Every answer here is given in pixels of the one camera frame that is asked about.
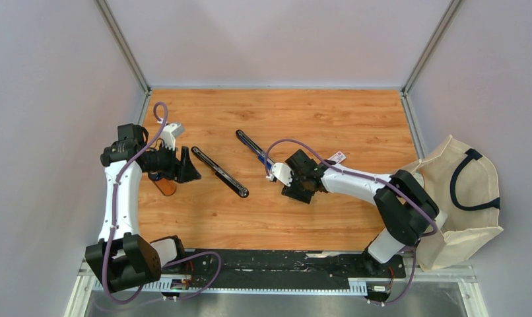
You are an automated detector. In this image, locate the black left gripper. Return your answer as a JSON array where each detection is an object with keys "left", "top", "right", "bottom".
[{"left": 143, "top": 141, "right": 201, "bottom": 184}]

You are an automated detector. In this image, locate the black stapler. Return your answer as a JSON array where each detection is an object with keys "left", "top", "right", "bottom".
[{"left": 191, "top": 146, "right": 249, "bottom": 198}]

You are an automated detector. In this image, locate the small staple box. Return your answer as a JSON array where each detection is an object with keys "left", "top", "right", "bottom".
[{"left": 327, "top": 151, "right": 347, "bottom": 164}]

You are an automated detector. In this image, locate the blue stapler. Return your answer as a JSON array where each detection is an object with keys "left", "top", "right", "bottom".
[{"left": 235, "top": 129, "right": 274, "bottom": 170}]

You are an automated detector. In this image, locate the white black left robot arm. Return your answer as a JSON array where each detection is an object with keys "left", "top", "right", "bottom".
[{"left": 84, "top": 123, "right": 201, "bottom": 293}]

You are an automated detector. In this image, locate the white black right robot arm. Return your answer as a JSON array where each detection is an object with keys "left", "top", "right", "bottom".
[{"left": 269, "top": 150, "right": 448, "bottom": 277}]

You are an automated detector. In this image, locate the orange round object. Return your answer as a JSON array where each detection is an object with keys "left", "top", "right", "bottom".
[{"left": 148, "top": 173, "right": 177, "bottom": 196}]

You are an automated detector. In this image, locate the beige tote bag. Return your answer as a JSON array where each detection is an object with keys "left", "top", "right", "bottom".
[{"left": 403, "top": 136, "right": 503, "bottom": 271}]

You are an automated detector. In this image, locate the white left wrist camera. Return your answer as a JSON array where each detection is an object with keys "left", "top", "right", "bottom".
[{"left": 160, "top": 122, "right": 185, "bottom": 151}]

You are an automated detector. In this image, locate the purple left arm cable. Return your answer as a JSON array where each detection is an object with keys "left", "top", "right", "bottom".
[{"left": 100, "top": 102, "right": 223, "bottom": 306}]

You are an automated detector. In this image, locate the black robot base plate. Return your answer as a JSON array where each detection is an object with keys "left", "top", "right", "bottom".
[{"left": 163, "top": 249, "right": 404, "bottom": 284}]

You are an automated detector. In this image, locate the aluminium frame rail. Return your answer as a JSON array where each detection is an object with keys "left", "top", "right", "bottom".
[{"left": 73, "top": 262, "right": 479, "bottom": 296}]

